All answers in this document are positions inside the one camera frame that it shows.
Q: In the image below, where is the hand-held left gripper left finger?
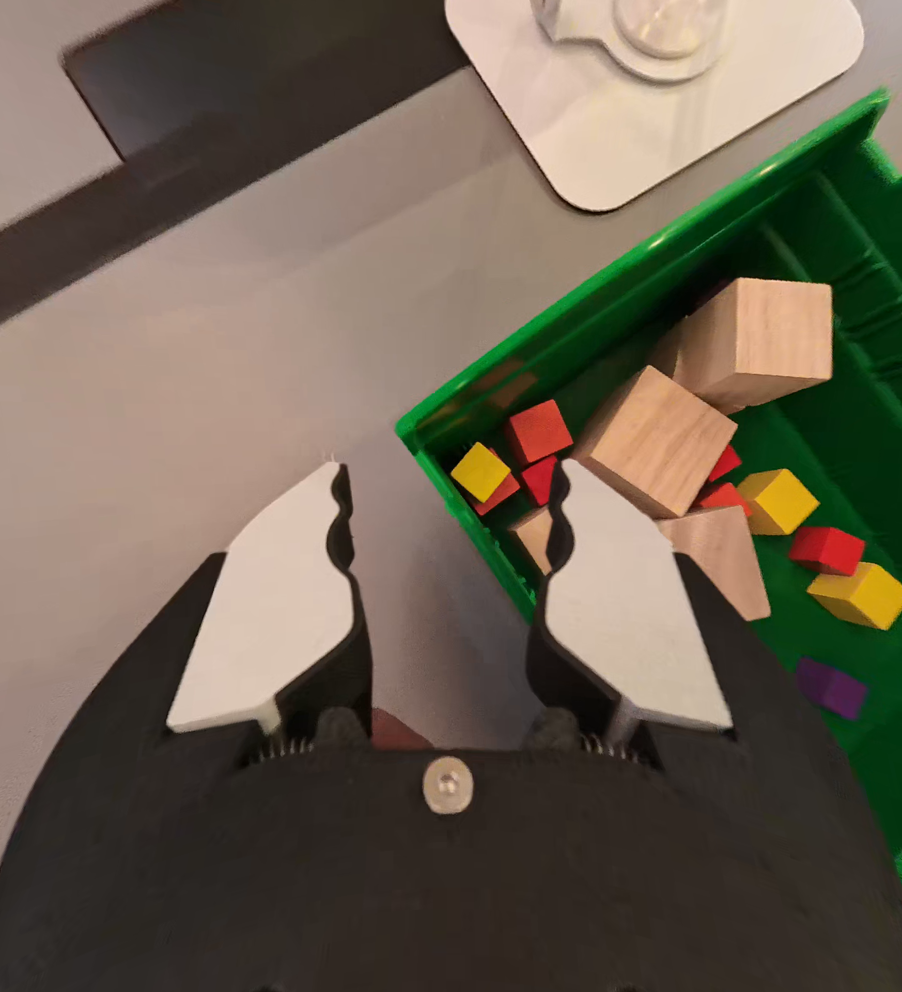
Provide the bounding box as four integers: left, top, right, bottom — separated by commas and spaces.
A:
166, 462, 375, 735

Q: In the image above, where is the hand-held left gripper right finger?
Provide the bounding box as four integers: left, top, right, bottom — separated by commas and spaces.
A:
527, 457, 735, 743

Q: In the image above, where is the green plastic box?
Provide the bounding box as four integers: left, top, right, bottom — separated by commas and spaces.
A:
394, 87, 902, 892

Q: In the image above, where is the clear glass pitcher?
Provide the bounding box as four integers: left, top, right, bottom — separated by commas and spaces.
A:
530, 0, 731, 83

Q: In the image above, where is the small purple wooden cube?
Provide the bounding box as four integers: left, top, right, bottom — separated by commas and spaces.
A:
796, 657, 869, 722

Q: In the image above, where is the white square tray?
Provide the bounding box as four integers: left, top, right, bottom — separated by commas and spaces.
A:
445, 0, 865, 212

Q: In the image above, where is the large plain wooden cube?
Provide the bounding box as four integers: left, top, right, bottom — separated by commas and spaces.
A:
507, 505, 556, 576
571, 366, 739, 519
652, 277, 834, 415
656, 505, 772, 623

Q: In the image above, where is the small yellow wooden cube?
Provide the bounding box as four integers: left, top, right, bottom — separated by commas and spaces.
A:
736, 468, 821, 537
806, 561, 902, 630
449, 442, 512, 503

